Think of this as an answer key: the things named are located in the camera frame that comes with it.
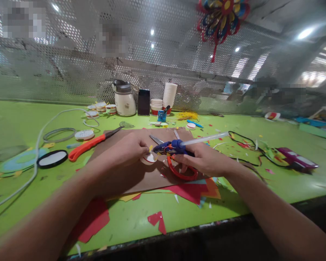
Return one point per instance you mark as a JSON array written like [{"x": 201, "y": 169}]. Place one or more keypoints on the person's right hand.
[{"x": 206, "y": 160}]

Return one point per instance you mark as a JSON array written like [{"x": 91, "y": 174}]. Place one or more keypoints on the person's left hand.
[{"x": 119, "y": 155}]

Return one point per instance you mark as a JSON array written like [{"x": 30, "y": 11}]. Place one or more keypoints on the person's left fingers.
[{"x": 140, "y": 145}]

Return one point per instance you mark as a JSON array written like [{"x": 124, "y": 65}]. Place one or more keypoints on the white red paper cup piece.
[{"x": 149, "y": 159}]

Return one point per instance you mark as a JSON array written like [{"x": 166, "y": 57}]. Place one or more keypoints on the blue hot glue gun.
[{"x": 176, "y": 144}]

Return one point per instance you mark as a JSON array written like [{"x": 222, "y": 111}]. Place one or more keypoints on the green paper semicircle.
[{"x": 126, "y": 125}]

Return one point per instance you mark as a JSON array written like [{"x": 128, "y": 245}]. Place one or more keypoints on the brown cardboard mat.
[{"x": 149, "y": 179}]

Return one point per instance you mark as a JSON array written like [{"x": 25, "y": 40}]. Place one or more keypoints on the short stack red white cups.
[{"x": 156, "y": 107}]

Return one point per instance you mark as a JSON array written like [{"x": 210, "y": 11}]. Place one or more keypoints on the black smartphone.
[{"x": 143, "y": 102}]

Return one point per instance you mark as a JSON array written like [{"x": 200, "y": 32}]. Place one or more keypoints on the white thermos jug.
[{"x": 125, "y": 103}]

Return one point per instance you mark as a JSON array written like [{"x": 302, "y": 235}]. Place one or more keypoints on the white tape roll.
[{"x": 84, "y": 134}]

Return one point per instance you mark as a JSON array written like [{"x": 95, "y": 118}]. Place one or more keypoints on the pile of yellow rubber bands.
[{"x": 188, "y": 115}]

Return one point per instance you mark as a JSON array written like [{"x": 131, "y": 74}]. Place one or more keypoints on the blue pen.
[{"x": 195, "y": 124}]

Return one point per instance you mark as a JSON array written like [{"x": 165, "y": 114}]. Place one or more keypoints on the tall stack of white cups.
[{"x": 170, "y": 93}]

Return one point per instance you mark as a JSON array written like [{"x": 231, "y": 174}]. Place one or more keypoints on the red and orange paper sheets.
[{"x": 195, "y": 191}]

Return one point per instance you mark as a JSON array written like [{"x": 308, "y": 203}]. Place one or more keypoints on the small red paper scrap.
[{"x": 157, "y": 220}]

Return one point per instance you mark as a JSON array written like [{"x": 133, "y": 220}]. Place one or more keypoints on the perforated metal screen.
[{"x": 163, "y": 62}]

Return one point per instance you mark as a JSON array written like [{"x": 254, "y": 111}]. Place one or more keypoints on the large red paper sheet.
[{"x": 93, "y": 220}]

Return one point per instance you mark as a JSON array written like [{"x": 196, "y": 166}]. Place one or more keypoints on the black-rimmed round white lid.
[{"x": 52, "y": 159}]

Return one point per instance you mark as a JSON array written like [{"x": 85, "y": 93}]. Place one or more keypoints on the blue green paper cutouts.
[{"x": 19, "y": 163}]

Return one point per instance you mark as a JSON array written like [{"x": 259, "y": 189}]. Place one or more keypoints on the tipped red white cup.
[{"x": 272, "y": 116}]

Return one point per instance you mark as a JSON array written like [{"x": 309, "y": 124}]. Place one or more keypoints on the colourful paper pinwheel decoration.
[{"x": 222, "y": 19}]

